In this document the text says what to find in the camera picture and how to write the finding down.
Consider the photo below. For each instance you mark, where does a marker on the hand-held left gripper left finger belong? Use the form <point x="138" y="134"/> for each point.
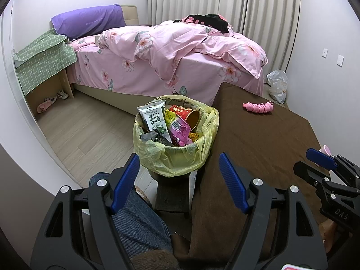
<point x="123" y="185"/>

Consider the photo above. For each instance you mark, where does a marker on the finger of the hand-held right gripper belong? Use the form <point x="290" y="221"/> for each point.
<point x="320" y="157"/>
<point x="309" y="173"/>

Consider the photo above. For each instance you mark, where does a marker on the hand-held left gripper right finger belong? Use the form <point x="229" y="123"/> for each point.
<point x="232" y="182"/>

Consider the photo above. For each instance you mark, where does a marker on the grey black torn wrapper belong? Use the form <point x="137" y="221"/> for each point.
<point x="149" y="138"/>

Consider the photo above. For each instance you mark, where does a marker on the yellow plastic bag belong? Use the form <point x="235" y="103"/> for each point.
<point x="174" y="163"/>

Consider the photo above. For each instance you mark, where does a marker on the gold red candy wrapper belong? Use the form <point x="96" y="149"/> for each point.
<point x="195" y="136"/>

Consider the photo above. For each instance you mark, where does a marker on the yellow pink snack packet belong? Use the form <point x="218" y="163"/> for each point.
<point x="177" y="129"/>

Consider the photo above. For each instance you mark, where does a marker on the red paper noodle cup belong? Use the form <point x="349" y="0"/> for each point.
<point x="185" y="112"/>

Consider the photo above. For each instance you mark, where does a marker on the person's right hand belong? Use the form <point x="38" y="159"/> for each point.
<point x="327" y="233"/>

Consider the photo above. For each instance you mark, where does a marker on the pink cup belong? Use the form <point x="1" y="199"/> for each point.
<point x="326" y="149"/>

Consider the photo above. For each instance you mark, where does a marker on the person's jeans leg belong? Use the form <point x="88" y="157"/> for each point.
<point x="140" y="225"/>

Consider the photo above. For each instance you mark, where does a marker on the dark wooden stool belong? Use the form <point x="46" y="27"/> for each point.
<point x="174" y="197"/>

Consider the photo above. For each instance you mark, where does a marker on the pink toy caterpillar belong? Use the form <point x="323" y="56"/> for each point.
<point x="258" y="107"/>

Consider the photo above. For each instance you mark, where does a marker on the white plastic bag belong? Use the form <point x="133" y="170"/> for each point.
<point x="277" y="85"/>

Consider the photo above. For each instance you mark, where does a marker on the white shoe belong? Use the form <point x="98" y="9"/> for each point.
<point x="63" y="94"/>

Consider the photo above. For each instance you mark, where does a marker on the pink slipper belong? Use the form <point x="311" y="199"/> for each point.
<point x="45" y="107"/>

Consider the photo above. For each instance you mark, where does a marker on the bed with pink floral sheet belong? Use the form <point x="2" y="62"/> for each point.
<point x="118" y="73"/>

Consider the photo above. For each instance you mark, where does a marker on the wooden nightstand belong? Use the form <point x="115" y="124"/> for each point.
<point x="47" y="90"/>

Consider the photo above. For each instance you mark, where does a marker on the white wardrobe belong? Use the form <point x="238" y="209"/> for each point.
<point x="17" y="118"/>

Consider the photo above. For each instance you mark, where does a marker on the pink floral duvet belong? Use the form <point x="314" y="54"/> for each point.
<point x="168" y="45"/>

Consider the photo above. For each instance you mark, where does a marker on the green checked cloth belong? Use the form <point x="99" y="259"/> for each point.
<point x="42" y="56"/>

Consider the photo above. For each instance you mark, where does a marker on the black garment with pink print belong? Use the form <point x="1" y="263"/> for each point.
<point x="205" y="19"/>

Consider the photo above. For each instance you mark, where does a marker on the purple pillow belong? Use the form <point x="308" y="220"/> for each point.
<point x="87" y="22"/>

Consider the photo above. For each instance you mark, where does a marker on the beige headboard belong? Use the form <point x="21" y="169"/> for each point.
<point x="130" y="15"/>

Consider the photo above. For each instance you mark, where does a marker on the white wall socket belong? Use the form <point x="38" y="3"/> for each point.
<point x="340" y="60"/>

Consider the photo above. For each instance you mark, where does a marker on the white wall switch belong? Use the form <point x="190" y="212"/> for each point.
<point x="325" y="52"/>

